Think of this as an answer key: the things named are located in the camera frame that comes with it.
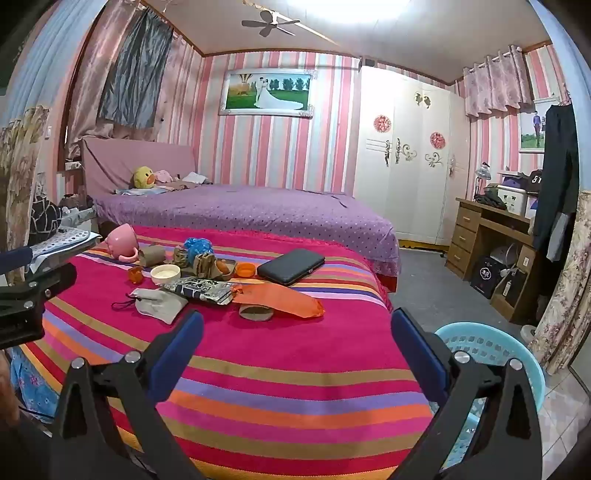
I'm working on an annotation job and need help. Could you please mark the black printed box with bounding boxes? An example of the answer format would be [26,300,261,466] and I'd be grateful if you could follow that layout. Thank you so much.
[470,256,504,300]

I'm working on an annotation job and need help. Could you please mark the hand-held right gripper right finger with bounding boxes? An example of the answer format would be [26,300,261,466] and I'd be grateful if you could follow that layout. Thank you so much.
[390,308,543,480]

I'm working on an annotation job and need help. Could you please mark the black zip case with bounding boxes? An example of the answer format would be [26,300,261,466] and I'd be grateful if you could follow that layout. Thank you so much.
[257,248,326,287]

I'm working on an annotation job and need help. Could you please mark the light blue striped curtain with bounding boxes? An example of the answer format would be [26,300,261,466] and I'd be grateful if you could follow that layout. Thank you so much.
[529,0,591,199]
[9,0,109,121]

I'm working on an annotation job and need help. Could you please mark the floral beige curtain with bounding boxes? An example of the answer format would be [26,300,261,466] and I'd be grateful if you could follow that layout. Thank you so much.
[0,105,51,287]
[526,194,591,377]

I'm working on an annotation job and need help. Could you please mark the ceiling fan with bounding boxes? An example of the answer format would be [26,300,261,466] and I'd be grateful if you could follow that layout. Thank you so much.
[241,10,302,38]

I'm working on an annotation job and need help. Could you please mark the white wardrobe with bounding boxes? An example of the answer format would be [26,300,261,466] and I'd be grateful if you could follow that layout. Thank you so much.
[353,65,472,247]

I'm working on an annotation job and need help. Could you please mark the yellow duck plush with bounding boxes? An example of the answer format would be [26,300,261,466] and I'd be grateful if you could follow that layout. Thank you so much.
[131,166,168,190]

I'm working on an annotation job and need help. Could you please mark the grey drawstring pouch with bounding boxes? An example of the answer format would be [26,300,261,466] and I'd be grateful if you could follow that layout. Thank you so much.
[111,287,189,325]

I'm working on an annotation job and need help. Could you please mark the wooden desk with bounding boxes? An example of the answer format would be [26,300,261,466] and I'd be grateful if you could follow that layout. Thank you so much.
[445,196,543,324]

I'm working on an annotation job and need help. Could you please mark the desk lamp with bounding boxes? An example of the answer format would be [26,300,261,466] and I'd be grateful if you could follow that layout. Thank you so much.
[473,161,492,199]

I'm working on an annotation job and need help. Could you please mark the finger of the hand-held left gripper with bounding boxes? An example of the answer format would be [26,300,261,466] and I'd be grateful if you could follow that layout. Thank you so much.
[0,247,35,287]
[0,264,78,349]

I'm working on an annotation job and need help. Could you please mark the light blue plastic basket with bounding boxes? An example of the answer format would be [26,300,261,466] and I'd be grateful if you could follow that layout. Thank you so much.
[429,322,546,467]

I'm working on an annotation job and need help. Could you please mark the blue plastic bag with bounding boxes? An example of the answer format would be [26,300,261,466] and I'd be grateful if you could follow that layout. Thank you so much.
[184,237,214,258]

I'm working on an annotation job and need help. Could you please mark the person's left forearm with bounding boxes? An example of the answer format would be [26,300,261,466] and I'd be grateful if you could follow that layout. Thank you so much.
[0,353,20,428]

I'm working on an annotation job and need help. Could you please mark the black white printed wrapper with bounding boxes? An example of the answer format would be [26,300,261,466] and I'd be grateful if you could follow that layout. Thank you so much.
[163,276,236,305]

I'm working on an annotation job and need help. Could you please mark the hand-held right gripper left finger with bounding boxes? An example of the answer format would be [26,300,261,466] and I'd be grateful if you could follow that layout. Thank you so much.
[48,310,206,480]

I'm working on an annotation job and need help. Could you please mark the grey hanging cloth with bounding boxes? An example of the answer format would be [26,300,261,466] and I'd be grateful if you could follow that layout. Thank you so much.
[97,9,174,130]

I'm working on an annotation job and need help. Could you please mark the purple dotted bed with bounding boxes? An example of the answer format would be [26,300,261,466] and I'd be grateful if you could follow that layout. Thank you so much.
[92,182,400,278]

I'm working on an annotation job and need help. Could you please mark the dark green jacket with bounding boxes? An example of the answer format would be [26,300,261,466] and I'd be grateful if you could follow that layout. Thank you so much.
[475,191,509,210]

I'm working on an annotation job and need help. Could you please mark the black patterned bag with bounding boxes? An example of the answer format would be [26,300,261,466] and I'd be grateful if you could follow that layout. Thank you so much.
[28,191,65,245]

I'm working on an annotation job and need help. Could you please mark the brown cardboard tube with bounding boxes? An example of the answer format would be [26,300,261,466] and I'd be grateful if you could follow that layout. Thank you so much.
[139,244,168,267]

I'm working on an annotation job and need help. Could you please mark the small framed photo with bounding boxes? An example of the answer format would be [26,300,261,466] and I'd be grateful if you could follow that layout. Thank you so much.
[517,99,552,154]

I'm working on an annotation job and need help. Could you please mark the pink covered headboard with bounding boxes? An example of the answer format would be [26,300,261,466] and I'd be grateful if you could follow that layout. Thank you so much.
[78,136,197,197]

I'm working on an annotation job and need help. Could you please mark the white electric fan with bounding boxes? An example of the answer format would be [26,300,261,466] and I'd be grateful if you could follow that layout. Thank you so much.
[489,244,522,273]

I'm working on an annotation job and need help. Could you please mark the white round bowl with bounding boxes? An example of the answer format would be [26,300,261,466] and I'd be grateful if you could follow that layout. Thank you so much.
[150,264,182,284]

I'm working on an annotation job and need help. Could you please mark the framed wedding picture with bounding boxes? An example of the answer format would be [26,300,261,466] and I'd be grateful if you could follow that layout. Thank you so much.
[218,67,319,120]

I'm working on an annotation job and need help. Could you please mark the orange cloth bag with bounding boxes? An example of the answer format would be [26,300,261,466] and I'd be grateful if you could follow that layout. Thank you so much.
[229,282,325,319]

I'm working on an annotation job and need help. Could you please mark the dotted white cloth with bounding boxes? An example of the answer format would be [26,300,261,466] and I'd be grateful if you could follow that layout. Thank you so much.
[28,226,102,273]

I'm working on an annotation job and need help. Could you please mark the dark hanging clothes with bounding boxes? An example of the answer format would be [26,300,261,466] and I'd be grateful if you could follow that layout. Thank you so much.
[531,102,580,264]

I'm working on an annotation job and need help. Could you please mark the pink valance curtain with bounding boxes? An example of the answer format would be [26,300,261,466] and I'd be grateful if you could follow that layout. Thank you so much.
[462,44,536,118]

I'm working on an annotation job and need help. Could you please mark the white storage box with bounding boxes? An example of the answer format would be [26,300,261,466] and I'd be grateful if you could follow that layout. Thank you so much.
[496,182,532,217]

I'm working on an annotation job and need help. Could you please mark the pink plastic cup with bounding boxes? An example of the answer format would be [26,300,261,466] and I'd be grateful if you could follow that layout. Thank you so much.
[102,224,139,264]

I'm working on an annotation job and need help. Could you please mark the pink long curtain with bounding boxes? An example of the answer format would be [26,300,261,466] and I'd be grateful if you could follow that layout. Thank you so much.
[67,0,206,158]

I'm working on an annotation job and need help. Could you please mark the striped red blanket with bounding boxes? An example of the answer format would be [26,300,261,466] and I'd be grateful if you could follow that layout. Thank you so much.
[18,225,437,480]

